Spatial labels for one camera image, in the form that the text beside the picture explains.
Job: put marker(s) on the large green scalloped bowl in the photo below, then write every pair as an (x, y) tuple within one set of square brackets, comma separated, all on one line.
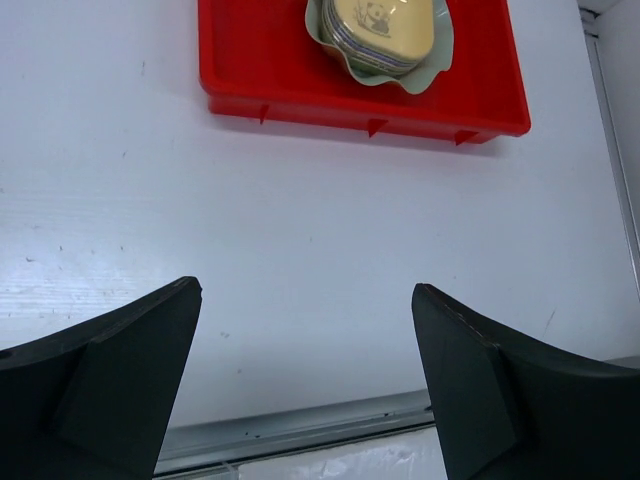
[(414, 82)]

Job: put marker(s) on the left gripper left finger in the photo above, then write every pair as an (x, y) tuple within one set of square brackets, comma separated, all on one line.
[(93, 401)]

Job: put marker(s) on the aluminium rail front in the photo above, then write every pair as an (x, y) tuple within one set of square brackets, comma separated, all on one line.
[(210, 446)]

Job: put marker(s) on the yellow square plate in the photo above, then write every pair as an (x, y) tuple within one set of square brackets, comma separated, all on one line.
[(402, 28)]

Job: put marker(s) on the purple square plate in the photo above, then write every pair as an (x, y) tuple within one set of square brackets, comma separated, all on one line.
[(370, 57)]

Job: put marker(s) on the red plastic bin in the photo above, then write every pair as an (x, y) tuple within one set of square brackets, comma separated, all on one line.
[(257, 60)]

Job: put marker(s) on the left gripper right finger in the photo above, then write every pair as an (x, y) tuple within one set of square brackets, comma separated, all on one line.
[(508, 406)]

